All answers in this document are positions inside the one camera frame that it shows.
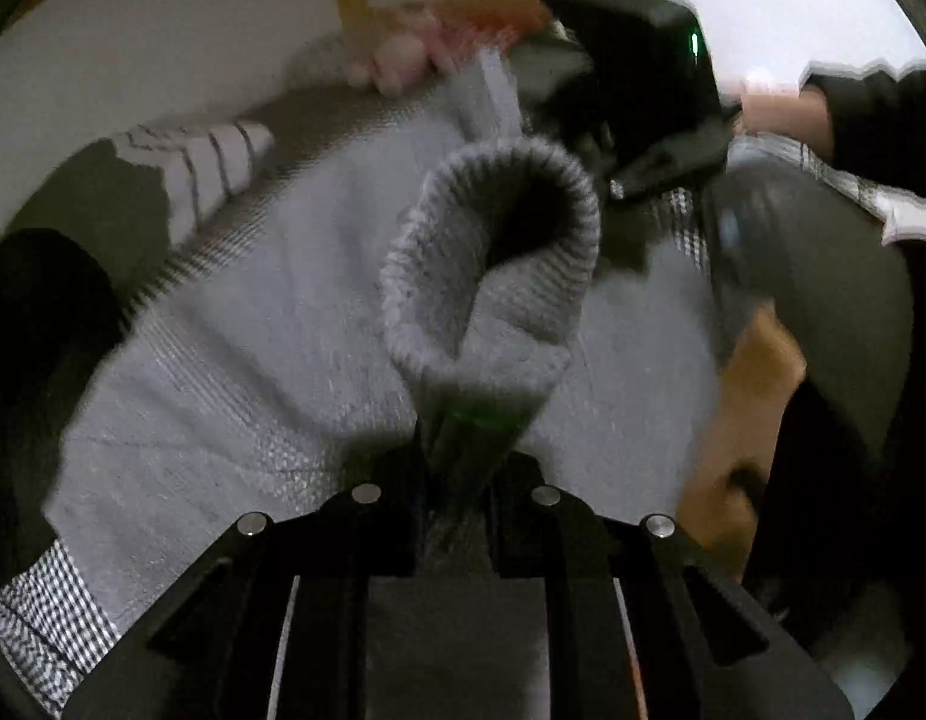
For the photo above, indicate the pink plush toy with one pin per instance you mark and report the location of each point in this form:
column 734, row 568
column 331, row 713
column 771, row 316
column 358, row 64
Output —
column 395, row 52

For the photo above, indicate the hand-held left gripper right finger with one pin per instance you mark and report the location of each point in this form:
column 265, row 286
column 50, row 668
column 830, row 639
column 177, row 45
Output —
column 515, row 521

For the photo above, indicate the black fuzzy blanket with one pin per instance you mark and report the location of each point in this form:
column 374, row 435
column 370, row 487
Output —
column 36, row 360

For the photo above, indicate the red white striped cloth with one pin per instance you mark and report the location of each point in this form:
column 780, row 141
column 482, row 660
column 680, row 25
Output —
column 478, row 34

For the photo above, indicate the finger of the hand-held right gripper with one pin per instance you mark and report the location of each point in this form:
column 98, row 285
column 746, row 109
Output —
column 635, row 236

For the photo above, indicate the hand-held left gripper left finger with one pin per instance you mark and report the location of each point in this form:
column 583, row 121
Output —
column 392, row 521

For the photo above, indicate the grey white striped pillow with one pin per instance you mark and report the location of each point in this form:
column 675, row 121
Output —
column 208, row 157

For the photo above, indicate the grey knit sweater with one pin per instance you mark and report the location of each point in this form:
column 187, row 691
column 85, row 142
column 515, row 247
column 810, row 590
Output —
column 283, row 330

